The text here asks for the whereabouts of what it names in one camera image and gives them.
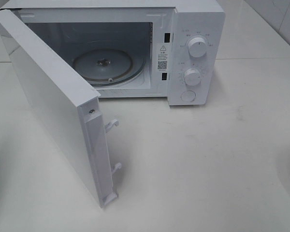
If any round white door button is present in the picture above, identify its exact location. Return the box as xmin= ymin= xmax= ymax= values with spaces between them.
xmin=181 ymin=90 xmax=196 ymax=102

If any white timer knob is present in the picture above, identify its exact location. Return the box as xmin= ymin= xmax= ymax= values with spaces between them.
xmin=184 ymin=69 xmax=202 ymax=86

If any white microwave door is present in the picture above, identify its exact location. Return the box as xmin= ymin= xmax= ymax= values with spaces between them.
xmin=0 ymin=10 xmax=121 ymax=207

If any glass microwave turntable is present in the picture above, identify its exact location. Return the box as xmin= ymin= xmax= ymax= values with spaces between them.
xmin=72 ymin=49 xmax=133 ymax=86

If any white microwave oven body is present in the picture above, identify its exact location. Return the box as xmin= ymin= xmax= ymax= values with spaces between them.
xmin=0 ymin=0 xmax=225 ymax=105

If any upper white control knob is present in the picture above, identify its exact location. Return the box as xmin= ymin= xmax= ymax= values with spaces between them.
xmin=187 ymin=35 xmax=208 ymax=58

